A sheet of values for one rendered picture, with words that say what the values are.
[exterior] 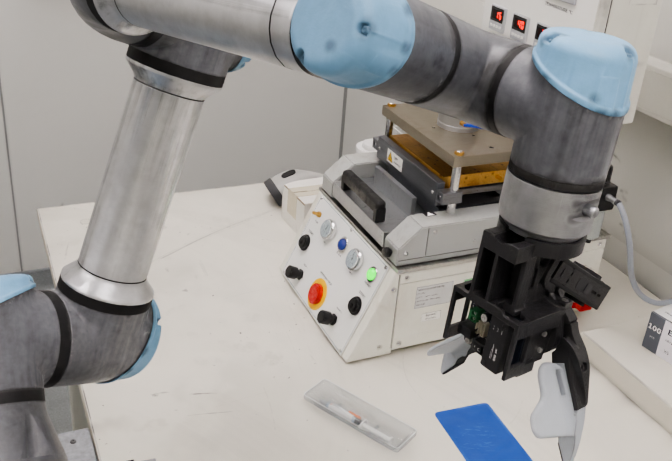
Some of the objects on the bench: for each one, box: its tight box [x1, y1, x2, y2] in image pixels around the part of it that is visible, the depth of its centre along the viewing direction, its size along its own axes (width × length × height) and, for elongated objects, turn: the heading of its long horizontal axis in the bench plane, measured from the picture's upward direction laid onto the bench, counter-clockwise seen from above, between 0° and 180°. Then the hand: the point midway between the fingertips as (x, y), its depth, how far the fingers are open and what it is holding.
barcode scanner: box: [264, 169, 323, 206], centre depth 198 cm, size 20×8×8 cm, turn 106°
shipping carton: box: [281, 177, 323, 233], centre depth 187 cm, size 19×13×9 cm
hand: (505, 415), depth 74 cm, fingers open, 14 cm apart
